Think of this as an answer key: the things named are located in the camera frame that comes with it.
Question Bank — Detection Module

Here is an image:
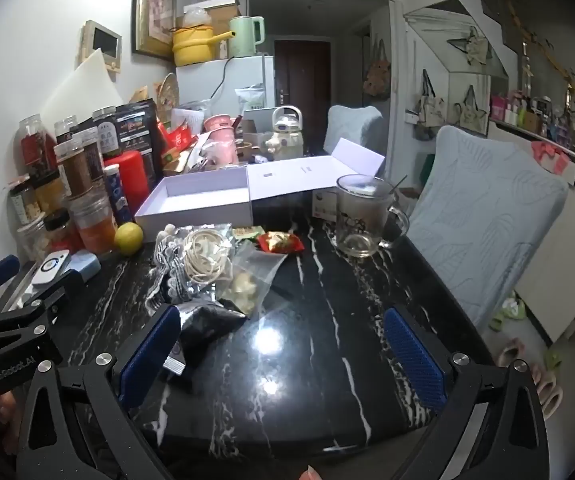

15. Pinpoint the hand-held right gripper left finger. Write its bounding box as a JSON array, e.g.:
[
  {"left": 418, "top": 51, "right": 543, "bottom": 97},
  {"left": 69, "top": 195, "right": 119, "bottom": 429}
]
[{"left": 16, "top": 304, "right": 183, "bottom": 480}]

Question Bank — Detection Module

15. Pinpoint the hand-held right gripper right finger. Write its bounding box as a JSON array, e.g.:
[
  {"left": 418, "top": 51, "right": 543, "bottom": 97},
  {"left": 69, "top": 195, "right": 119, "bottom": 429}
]
[{"left": 383, "top": 306, "right": 551, "bottom": 480}]

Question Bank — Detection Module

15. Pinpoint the cream elastic cord bundle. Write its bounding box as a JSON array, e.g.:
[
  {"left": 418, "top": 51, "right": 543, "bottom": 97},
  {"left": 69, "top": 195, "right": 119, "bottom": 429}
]
[{"left": 186, "top": 230, "right": 233, "bottom": 282}]

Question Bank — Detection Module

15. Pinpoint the clear bag with white cord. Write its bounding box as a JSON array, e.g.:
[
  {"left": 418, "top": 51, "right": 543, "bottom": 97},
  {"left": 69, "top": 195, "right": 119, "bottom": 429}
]
[{"left": 172, "top": 224, "right": 236, "bottom": 301}]

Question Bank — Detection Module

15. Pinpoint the white gift box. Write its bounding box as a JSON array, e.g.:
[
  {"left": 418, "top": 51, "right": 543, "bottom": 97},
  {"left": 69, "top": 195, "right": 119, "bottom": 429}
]
[{"left": 134, "top": 137, "right": 386, "bottom": 229}]

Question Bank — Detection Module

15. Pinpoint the red snack packet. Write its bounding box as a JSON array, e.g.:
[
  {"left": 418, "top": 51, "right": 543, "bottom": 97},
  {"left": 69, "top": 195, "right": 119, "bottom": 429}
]
[{"left": 258, "top": 231, "right": 305, "bottom": 253}]

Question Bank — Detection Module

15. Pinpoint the white remote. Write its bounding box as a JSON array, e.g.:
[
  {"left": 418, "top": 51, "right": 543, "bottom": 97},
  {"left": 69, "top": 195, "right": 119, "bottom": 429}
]
[{"left": 32, "top": 251, "right": 72, "bottom": 287}]

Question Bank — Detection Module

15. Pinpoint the light blue box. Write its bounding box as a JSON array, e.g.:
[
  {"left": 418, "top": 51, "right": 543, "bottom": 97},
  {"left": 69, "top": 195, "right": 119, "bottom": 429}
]
[{"left": 65, "top": 252, "right": 102, "bottom": 283}]

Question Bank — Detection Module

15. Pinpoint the yellow lemon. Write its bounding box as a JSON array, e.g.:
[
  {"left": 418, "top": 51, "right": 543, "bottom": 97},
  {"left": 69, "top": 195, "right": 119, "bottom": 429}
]
[{"left": 114, "top": 221, "right": 144, "bottom": 257}]

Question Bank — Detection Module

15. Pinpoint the pink slipper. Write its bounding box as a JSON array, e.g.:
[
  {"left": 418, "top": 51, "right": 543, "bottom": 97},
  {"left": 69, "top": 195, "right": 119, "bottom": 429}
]
[
  {"left": 497, "top": 339, "right": 531, "bottom": 367},
  {"left": 532, "top": 360, "right": 564, "bottom": 416}
]

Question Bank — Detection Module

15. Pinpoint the blue tablet tube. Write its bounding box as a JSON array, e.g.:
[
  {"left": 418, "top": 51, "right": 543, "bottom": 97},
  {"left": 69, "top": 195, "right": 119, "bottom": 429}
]
[{"left": 105, "top": 164, "right": 134, "bottom": 226}]

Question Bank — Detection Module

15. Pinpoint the green slipper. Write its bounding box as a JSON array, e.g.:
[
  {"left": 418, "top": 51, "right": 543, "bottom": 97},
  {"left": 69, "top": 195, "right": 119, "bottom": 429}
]
[{"left": 490, "top": 299, "right": 527, "bottom": 332}]

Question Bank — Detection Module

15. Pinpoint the cluster of clear food jars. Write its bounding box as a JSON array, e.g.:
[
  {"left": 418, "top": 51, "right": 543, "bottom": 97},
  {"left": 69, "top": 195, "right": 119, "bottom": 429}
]
[{"left": 10, "top": 106, "right": 121, "bottom": 263}]

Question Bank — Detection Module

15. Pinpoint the red plastic container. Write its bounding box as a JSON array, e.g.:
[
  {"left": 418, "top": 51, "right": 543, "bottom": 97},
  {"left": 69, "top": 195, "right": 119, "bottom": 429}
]
[{"left": 104, "top": 150, "right": 161, "bottom": 223}]

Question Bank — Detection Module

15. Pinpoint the clear glass mug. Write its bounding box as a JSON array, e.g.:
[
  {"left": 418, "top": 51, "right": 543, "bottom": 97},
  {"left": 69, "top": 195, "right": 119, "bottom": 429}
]
[{"left": 335, "top": 174, "right": 411, "bottom": 259}]

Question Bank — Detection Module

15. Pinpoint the chair with pale blue cover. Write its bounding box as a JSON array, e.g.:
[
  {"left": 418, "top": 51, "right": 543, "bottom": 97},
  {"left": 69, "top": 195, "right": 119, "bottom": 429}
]
[
  {"left": 407, "top": 125, "right": 571, "bottom": 331},
  {"left": 322, "top": 105, "right": 384, "bottom": 158}
]

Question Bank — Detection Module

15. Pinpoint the black snack pouch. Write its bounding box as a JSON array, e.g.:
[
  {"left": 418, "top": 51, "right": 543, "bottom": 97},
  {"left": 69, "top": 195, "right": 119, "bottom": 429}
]
[{"left": 70, "top": 100, "right": 163, "bottom": 171}]

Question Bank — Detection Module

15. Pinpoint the white counter cabinet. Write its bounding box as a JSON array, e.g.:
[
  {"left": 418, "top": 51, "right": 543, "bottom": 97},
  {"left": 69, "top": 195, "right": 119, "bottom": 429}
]
[{"left": 487, "top": 117, "right": 575, "bottom": 346}]

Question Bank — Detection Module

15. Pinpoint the white medicine box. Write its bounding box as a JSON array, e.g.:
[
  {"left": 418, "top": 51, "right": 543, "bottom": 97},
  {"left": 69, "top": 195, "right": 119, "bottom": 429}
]
[{"left": 312, "top": 189, "right": 339, "bottom": 221}]

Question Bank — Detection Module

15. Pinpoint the red paper packet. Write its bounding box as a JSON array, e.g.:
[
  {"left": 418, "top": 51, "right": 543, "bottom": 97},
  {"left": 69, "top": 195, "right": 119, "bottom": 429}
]
[{"left": 160, "top": 122, "right": 198, "bottom": 153}]

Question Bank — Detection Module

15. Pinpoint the green bag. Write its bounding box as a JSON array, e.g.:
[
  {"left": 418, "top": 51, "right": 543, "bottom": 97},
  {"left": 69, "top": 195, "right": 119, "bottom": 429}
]
[{"left": 420, "top": 152, "right": 437, "bottom": 186}]

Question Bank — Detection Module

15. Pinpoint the white foam board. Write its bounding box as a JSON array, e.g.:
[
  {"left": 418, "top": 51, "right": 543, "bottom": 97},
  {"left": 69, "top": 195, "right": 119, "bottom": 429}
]
[{"left": 40, "top": 48, "right": 126, "bottom": 123}]

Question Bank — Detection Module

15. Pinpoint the white paper sheet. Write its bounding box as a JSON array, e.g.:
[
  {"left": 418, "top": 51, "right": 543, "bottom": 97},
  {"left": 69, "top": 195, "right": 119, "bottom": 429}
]
[{"left": 170, "top": 105, "right": 208, "bottom": 136}]

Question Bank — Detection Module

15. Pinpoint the pink plastic cup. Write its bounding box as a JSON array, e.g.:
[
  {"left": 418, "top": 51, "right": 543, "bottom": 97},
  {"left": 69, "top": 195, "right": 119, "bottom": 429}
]
[{"left": 202, "top": 115, "right": 241, "bottom": 165}]

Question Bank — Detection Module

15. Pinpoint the woven round fan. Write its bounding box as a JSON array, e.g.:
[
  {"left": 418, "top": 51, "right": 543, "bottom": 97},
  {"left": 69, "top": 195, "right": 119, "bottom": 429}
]
[{"left": 154, "top": 72, "right": 181, "bottom": 113}]

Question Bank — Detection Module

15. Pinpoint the pink cloth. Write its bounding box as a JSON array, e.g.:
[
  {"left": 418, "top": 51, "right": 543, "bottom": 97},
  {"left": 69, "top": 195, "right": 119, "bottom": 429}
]
[{"left": 531, "top": 141, "right": 571, "bottom": 175}]

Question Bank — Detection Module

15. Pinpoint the beige tote bag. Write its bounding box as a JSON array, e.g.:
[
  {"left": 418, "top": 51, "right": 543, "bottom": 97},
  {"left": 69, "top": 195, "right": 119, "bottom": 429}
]
[
  {"left": 455, "top": 85, "right": 491, "bottom": 133},
  {"left": 415, "top": 70, "right": 443, "bottom": 141}
]

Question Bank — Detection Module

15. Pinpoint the grey cardboard box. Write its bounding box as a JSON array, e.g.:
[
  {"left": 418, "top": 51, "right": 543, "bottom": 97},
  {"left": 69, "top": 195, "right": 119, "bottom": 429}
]
[{"left": 242, "top": 106, "right": 281, "bottom": 148}]

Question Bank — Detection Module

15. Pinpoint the cream robot-shaped kettle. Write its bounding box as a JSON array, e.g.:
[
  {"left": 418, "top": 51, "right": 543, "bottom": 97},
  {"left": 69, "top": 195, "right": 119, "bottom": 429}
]
[{"left": 266, "top": 105, "right": 304, "bottom": 162}]

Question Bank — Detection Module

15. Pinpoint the green white pouch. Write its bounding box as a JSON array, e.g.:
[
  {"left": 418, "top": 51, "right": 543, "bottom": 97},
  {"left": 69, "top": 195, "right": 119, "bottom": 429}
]
[{"left": 235, "top": 85, "right": 264, "bottom": 111}]

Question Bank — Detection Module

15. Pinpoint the yellow pot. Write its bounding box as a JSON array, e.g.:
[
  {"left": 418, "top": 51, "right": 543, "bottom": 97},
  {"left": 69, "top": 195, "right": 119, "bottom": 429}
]
[{"left": 170, "top": 25, "right": 233, "bottom": 67}]

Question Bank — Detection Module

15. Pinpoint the row of cosmetic bottles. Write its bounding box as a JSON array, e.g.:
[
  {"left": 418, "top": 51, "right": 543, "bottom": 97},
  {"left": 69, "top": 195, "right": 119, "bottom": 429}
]
[{"left": 490, "top": 87, "right": 575, "bottom": 161}]

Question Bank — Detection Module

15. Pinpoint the white fridge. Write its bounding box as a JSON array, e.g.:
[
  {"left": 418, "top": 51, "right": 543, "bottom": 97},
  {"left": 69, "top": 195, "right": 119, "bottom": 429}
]
[{"left": 175, "top": 55, "right": 276, "bottom": 111}]

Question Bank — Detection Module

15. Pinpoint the brown tote bag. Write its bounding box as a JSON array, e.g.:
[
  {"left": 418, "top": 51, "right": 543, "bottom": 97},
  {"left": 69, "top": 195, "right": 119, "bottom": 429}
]
[{"left": 362, "top": 37, "right": 393, "bottom": 103}]

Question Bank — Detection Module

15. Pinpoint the gold framed picture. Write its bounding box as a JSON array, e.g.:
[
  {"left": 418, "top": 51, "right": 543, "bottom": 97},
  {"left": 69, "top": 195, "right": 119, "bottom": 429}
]
[{"left": 132, "top": 0, "right": 178, "bottom": 63}]

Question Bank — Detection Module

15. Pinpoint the brown door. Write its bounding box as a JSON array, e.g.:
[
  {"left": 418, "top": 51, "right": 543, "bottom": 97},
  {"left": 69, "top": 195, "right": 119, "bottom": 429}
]
[{"left": 274, "top": 39, "right": 331, "bottom": 148}]

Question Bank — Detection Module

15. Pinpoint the white plastic bag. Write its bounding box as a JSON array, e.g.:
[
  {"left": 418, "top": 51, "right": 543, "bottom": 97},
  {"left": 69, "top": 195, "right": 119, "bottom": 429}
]
[{"left": 182, "top": 7, "right": 213, "bottom": 28}]

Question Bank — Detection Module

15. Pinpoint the pale green kettle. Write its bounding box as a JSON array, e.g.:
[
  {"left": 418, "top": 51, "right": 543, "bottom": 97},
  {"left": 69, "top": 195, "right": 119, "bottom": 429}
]
[{"left": 228, "top": 16, "right": 266, "bottom": 58}]

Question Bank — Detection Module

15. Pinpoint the brown cardboard box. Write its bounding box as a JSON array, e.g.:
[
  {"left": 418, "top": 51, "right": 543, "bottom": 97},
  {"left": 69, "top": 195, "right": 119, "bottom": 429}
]
[{"left": 182, "top": 0, "right": 243, "bottom": 28}]

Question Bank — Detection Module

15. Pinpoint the star-shaped bag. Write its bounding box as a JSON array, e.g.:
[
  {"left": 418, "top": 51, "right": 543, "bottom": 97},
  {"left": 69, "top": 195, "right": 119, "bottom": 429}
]
[{"left": 447, "top": 27, "right": 491, "bottom": 66}]

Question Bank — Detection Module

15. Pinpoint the wall intercom panel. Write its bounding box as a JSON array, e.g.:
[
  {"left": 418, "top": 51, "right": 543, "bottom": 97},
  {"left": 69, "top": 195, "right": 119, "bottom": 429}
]
[{"left": 78, "top": 20, "right": 123, "bottom": 75}]

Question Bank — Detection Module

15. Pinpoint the black power cable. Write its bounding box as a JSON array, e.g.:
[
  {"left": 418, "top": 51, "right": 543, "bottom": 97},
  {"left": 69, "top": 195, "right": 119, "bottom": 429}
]
[{"left": 208, "top": 57, "right": 233, "bottom": 103}]

